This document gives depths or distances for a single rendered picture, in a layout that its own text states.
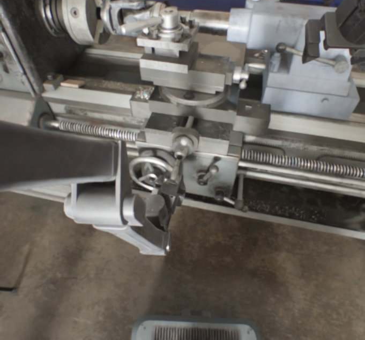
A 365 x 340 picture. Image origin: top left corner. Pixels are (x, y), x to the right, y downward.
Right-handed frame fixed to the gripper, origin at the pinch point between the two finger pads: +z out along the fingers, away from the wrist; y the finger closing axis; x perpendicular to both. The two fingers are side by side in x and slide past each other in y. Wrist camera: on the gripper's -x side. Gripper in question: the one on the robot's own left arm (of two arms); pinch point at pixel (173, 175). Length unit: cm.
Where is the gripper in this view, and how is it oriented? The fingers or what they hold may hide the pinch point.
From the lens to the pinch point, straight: 91.4
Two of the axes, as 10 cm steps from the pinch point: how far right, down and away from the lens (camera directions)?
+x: -1.9, 6.1, 7.7
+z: 2.2, -7.4, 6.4
